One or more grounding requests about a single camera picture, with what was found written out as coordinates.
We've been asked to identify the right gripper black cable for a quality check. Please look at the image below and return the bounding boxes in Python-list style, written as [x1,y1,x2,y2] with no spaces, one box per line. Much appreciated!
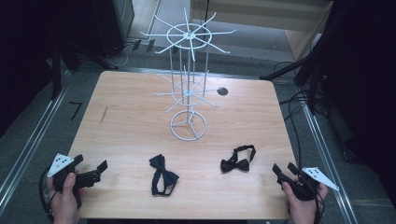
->
[313,189,326,224]

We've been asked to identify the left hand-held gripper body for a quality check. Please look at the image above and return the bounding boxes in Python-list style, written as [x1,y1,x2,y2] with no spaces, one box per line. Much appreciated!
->
[47,152,103,191]

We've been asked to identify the black tripod leg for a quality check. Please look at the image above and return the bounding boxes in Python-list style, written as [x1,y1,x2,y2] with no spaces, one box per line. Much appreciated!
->
[260,36,337,116]

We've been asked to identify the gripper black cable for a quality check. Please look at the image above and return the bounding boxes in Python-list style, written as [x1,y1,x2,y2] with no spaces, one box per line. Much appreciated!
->
[38,167,54,217]
[313,189,326,224]

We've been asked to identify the black power adapters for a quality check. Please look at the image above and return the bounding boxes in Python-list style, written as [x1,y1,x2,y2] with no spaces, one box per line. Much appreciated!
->
[132,38,157,53]

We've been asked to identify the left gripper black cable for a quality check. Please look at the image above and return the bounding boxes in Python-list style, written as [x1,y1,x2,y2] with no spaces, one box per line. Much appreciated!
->
[38,167,54,217]

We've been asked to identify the metal floor rail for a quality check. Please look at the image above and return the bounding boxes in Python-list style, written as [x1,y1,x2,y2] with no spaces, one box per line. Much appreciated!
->
[302,104,360,224]
[0,70,72,208]

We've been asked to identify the person's left hand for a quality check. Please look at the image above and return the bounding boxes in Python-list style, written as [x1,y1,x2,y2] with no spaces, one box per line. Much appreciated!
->
[46,172,86,224]

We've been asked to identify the white wire display rack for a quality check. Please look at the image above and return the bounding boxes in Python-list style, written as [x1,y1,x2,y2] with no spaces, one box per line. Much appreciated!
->
[139,7,237,142]

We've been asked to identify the person's right hand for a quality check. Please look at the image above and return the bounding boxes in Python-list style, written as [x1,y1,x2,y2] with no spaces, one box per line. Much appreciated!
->
[281,181,329,224]

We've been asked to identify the black bow tie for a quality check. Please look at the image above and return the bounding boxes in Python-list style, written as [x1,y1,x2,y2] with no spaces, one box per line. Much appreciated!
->
[219,144,257,174]

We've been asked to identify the black tripod stand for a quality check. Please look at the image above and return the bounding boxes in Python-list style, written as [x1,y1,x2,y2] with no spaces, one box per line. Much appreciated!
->
[50,36,120,101]

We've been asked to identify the black floor cables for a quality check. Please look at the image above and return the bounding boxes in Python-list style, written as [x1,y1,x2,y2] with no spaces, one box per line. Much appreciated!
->
[273,60,328,171]

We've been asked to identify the navy bow tie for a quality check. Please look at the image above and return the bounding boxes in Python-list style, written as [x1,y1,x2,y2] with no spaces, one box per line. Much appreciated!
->
[148,153,180,197]

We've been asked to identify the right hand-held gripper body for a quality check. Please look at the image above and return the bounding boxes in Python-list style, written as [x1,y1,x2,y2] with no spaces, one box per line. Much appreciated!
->
[277,166,340,202]

